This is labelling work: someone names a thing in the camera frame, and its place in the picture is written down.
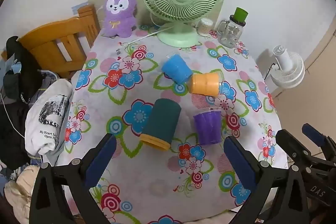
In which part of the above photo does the dark clothing pile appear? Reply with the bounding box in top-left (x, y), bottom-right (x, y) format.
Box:
top-left (0, 35), bottom-right (57, 169)

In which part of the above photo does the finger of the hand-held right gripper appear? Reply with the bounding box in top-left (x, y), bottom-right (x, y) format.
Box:
top-left (301, 123), bottom-right (336, 161)
top-left (275, 129), bottom-right (319, 172)

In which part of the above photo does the floral tablecloth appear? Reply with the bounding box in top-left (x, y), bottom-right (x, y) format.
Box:
top-left (56, 25), bottom-right (289, 224)

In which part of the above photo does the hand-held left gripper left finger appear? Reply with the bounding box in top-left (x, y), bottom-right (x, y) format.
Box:
top-left (29, 133), bottom-right (117, 224)

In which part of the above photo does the white fan cable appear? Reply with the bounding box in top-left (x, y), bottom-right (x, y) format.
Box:
top-left (129, 23), bottom-right (175, 45)

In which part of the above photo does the dark green cup yellow rim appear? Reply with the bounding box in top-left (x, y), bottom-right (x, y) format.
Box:
top-left (139, 98), bottom-right (181, 151)

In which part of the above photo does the clear cotton swab jar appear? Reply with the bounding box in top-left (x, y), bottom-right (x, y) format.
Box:
top-left (197, 18), bottom-right (214, 37)

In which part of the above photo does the glass mug green lid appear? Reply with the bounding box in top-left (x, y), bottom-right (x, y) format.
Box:
top-left (217, 7), bottom-right (248, 49)

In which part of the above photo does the purple plush toy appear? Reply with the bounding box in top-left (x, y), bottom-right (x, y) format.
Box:
top-left (101, 0), bottom-right (138, 38)

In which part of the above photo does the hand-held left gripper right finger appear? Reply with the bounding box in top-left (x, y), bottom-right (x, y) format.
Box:
top-left (223, 135), bottom-right (311, 224)

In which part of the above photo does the white printed shirt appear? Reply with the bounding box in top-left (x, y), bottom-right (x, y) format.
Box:
top-left (25, 79), bottom-right (74, 161)

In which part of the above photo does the white fan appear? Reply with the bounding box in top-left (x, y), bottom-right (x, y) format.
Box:
top-left (270, 45), bottom-right (305, 88)

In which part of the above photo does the blue cup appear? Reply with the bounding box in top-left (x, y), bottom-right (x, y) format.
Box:
top-left (161, 53), bottom-right (193, 84)

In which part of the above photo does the orange cup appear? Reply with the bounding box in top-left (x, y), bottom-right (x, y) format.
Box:
top-left (189, 72), bottom-right (226, 96)

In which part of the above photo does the wooden chair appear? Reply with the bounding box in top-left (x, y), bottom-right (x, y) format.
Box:
top-left (18, 4), bottom-right (101, 79)

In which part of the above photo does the black fan cable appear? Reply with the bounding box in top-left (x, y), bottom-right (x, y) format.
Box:
top-left (264, 63), bottom-right (275, 80)

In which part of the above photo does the grey plaid cloth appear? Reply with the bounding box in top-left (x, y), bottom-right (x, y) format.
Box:
top-left (33, 70), bottom-right (59, 101)

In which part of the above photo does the purple cup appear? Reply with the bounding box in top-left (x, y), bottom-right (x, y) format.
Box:
top-left (193, 106), bottom-right (223, 146)

